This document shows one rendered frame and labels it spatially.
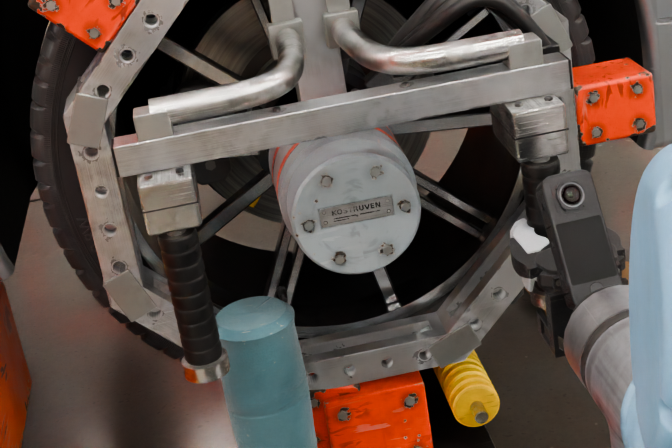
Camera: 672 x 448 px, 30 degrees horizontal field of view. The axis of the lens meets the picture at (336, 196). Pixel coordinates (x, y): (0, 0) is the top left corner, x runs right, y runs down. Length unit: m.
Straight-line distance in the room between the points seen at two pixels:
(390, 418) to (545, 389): 1.05
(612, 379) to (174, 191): 0.41
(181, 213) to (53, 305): 2.14
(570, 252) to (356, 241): 0.25
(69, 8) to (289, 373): 0.43
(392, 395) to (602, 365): 0.54
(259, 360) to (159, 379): 1.50
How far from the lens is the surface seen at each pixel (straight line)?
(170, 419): 2.63
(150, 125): 1.12
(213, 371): 1.18
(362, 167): 1.20
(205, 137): 1.13
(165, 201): 1.12
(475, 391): 1.51
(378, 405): 1.48
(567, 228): 1.07
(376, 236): 1.23
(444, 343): 1.46
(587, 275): 1.07
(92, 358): 2.94
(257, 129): 1.13
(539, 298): 1.22
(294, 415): 1.33
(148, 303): 1.40
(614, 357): 0.96
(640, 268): 0.48
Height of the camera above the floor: 1.33
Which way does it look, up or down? 22 degrees down
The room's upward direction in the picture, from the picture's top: 9 degrees counter-clockwise
